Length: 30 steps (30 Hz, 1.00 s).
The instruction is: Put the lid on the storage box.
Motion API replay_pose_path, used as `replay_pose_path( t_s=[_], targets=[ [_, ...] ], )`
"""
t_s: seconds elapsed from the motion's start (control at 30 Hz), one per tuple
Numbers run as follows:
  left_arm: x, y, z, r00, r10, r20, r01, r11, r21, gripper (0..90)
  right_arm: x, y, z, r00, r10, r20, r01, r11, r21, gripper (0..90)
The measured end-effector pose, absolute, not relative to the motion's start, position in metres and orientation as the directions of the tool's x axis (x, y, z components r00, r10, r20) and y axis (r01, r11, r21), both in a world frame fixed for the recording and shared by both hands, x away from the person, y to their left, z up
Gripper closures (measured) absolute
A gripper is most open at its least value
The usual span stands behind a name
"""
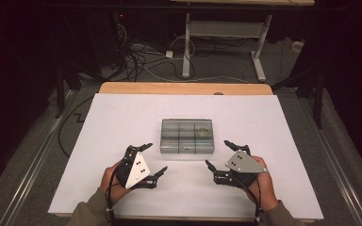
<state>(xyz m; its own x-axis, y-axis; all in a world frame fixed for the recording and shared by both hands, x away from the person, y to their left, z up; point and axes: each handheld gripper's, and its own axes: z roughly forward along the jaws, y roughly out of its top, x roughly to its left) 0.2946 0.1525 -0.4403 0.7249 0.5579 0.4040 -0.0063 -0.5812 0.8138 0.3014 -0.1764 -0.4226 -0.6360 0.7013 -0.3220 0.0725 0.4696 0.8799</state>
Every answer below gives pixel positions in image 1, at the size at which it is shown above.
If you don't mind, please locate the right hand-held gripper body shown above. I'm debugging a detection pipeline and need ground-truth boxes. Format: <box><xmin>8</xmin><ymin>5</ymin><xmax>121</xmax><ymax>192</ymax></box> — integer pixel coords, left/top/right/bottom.
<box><xmin>214</xmin><ymin>145</ymin><xmax>269</xmax><ymax>189</ymax></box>

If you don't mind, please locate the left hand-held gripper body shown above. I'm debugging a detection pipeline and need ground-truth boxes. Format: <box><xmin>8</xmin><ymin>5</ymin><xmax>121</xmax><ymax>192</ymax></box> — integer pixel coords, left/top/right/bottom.
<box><xmin>116</xmin><ymin>145</ymin><xmax>156</xmax><ymax>189</ymax></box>

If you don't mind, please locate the clear plastic compartment box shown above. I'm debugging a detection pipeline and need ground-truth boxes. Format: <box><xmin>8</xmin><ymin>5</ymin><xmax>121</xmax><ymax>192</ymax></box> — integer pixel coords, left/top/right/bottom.
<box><xmin>159</xmin><ymin>118</ymin><xmax>216</xmax><ymax>154</ymax></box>

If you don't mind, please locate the person's left hand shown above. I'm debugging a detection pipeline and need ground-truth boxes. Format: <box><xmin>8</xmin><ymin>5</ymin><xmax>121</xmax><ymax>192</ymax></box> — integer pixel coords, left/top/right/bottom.
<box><xmin>100</xmin><ymin>160</ymin><xmax>133</xmax><ymax>205</ymax></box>

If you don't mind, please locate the person's right hand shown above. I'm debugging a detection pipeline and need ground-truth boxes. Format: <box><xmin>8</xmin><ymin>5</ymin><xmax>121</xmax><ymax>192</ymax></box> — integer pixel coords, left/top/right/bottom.
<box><xmin>248</xmin><ymin>155</ymin><xmax>279</xmax><ymax>213</ymax></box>

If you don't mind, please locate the white table cover sheet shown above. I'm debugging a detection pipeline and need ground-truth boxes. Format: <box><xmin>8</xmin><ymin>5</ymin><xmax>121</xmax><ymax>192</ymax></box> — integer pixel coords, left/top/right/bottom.
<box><xmin>47</xmin><ymin>92</ymin><xmax>324</xmax><ymax>220</ymax></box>

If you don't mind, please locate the wooden table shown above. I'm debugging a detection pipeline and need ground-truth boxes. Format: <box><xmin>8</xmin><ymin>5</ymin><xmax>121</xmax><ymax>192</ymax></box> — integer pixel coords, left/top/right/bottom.
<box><xmin>55</xmin><ymin>81</ymin><xmax>316</xmax><ymax>224</ymax></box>

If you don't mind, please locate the black stand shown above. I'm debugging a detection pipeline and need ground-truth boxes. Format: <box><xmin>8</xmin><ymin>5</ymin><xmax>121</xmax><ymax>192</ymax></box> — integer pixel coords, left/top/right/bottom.
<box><xmin>55</xmin><ymin>62</ymin><xmax>83</xmax><ymax>120</ymax></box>
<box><xmin>271</xmin><ymin>67</ymin><xmax>325</xmax><ymax>130</ymax></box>

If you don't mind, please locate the white metal desk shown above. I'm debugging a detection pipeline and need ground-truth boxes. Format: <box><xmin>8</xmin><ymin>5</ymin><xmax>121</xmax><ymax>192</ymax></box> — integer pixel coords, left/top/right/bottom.
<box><xmin>169</xmin><ymin>0</ymin><xmax>316</xmax><ymax>83</ymax></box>

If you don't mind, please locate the white power strip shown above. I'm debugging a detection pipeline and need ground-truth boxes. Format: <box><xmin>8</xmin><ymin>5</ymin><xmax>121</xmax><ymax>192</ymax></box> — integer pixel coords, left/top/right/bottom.
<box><xmin>291</xmin><ymin>40</ymin><xmax>305</xmax><ymax>53</ymax></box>

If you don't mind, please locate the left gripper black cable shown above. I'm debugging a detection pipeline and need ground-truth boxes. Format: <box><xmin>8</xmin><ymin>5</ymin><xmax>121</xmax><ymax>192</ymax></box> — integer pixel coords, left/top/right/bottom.
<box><xmin>105</xmin><ymin>161</ymin><xmax>130</xmax><ymax>226</ymax></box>

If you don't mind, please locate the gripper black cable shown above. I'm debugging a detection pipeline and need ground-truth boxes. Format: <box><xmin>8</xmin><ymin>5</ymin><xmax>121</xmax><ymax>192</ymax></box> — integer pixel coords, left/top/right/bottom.
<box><xmin>235</xmin><ymin>175</ymin><xmax>263</xmax><ymax>226</ymax></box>
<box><xmin>105</xmin><ymin>161</ymin><xmax>130</xmax><ymax>226</ymax></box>

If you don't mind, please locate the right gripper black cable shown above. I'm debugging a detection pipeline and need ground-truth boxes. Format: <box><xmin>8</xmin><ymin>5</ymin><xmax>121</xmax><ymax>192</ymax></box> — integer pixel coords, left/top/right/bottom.
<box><xmin>235</xmin><ymin>175</ymin><xmax>263</xmax><ymax>226</ymax></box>

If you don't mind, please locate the white floor cable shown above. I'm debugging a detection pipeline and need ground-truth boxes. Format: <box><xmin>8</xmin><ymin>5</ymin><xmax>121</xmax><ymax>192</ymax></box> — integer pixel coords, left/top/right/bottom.
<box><xmin>128</xmin><ymin>43</ymin><xmax>251</xmax><ymax>85</ymax></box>

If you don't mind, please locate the tangle of black floor cables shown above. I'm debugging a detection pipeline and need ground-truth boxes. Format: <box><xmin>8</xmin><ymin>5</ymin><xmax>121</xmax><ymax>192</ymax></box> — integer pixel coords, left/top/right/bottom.
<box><xmin>112</xmin><ymin>13</ymin><xmax>202</xmax><ymax>83</ymax></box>

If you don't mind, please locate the black floor cable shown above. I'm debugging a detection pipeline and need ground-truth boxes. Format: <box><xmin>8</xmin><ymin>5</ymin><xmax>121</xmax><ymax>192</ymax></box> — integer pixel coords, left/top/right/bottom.
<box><xmin>58</xmin><ymin>95</ymin><xmax>95</xmax><ymax>158</ymax></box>

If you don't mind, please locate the metal floor rail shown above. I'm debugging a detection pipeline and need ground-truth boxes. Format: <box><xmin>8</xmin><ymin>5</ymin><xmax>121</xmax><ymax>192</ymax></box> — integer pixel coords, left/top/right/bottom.
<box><xmin>298</xmin><ymin>97</ymin><xmax>362</xmax><ymax>226</ymax></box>
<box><xmin>0</xmin><ymin>89</ymin><xmax>79</xmax><ymax>226</ymax></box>

